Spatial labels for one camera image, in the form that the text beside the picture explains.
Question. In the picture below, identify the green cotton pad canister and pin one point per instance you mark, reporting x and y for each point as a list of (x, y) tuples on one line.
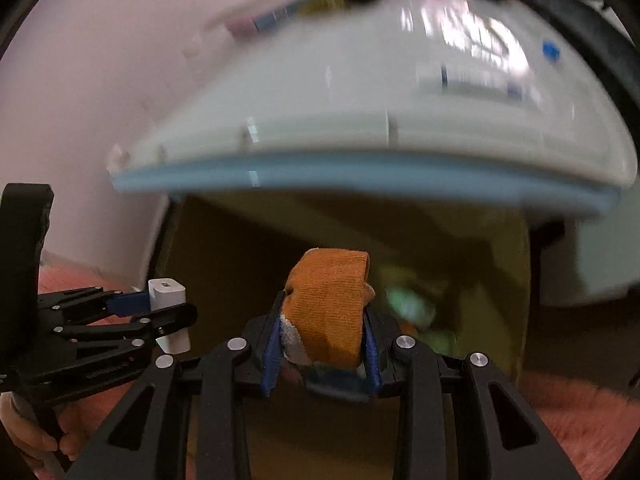
[(411, 306)]

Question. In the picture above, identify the small blue cap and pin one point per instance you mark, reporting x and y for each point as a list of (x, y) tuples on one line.
[(551, 51)]

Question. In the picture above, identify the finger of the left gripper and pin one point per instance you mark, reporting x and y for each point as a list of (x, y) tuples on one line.
[(123, 304), (149, 326)]

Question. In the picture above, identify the pink blue carton box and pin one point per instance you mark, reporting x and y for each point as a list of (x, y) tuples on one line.
[(249, 25)]

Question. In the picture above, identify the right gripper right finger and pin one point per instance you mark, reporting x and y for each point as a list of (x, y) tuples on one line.
[(458, 418)]

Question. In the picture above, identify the white power adapter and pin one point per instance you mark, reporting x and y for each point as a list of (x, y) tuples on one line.
[(165, 295)]

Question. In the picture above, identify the white plastic table lid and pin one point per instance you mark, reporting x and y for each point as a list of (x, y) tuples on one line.
[(330, 104)]

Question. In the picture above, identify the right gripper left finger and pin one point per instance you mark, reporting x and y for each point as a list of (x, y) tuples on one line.
[(146, 435)]

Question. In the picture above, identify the white toothpaste tube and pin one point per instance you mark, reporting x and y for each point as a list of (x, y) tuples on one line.
[(447, 79)]

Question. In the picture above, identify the person left hand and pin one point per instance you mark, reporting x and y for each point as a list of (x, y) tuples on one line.
[(77, 421)]

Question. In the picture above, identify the brown cardboard box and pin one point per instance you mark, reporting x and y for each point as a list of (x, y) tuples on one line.
[(234, 251)]

